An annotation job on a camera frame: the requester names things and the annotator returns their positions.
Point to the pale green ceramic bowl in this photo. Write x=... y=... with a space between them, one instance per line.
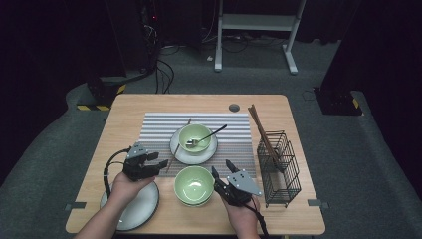
x=195 y=205
x=194 y=184
x=195 y=134

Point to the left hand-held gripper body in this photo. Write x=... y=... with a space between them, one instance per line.
x=136 y=167

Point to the brown white striped placemat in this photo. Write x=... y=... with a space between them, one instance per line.
x=232 y=132

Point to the person's left hand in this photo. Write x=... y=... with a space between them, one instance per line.
x=127 y=191

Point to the black curtain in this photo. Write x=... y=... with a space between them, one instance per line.
x=381 y=49
x=49 y=66

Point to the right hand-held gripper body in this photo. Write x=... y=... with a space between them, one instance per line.
x=244 y=184

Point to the bundle of brown chopsticks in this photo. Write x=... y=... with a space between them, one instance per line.
x=262 y=131

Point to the white plate with dark rim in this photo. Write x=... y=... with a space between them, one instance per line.
x=199 y=159
x=142 y=209

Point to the white metal stand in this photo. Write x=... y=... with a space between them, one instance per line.
x=255 y=22

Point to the dark equipment rack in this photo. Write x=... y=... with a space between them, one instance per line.
x=152 y=20

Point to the black stand base yellow stripes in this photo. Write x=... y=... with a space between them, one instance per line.
x=335 y=103
x=99 y=93

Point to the grey round table grommet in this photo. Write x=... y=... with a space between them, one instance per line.
x=234 y=108

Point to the person's right hand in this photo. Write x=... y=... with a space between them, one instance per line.
x=245 y=219

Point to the grey table bracket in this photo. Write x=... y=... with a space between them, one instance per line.
x=317 y=203
x=75 y=206

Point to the wooden chopstick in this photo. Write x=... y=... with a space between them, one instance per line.
x=172 y=159

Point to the small white plug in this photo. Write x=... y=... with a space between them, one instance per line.
x=209 y=58

